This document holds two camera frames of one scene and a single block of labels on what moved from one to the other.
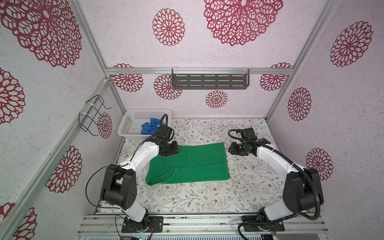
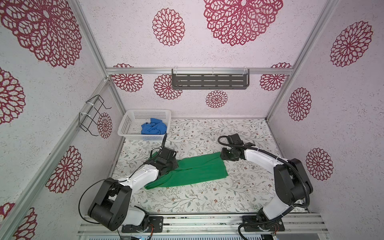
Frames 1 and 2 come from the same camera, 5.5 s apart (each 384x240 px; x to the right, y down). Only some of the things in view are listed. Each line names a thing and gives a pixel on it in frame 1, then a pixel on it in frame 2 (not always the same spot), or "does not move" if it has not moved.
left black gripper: x=175 y=148 → x=175 y=164
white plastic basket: x=131 y=120 does not move
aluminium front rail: x=110 y=225 does not move
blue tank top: x=149 y=128 does not move
